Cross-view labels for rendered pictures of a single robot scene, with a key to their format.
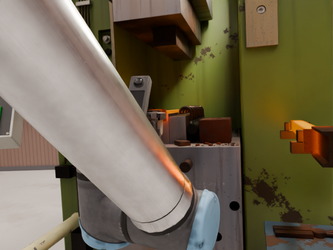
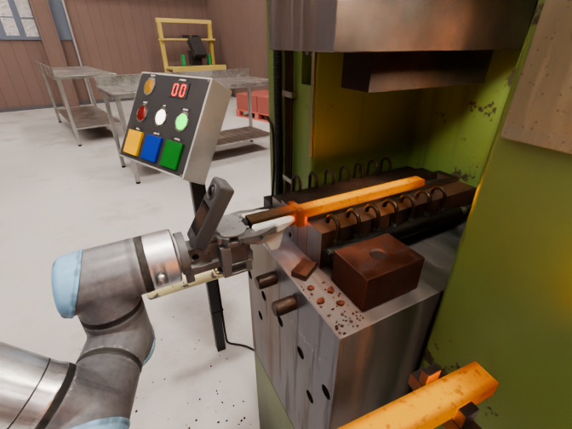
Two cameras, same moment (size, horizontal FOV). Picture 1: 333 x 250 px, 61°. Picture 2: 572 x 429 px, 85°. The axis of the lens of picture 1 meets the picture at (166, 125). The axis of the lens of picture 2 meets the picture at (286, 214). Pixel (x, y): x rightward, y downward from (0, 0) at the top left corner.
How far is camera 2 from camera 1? 0.61 m
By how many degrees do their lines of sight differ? 52
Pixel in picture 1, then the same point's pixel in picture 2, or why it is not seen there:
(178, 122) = (314, 237)
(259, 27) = (557, 90)
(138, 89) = (208, 203)
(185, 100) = (465, 151)
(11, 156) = not seen: hidden behind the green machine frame
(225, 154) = (324, 330)
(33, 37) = not seen: outside the picture
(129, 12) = (281, 36)
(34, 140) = not seen: hidden behind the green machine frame
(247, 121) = (457, 279)
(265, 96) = (511, 259)
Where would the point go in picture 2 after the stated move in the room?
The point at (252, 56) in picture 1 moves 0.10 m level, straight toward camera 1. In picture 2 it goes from (517, 160) to (457, 173)
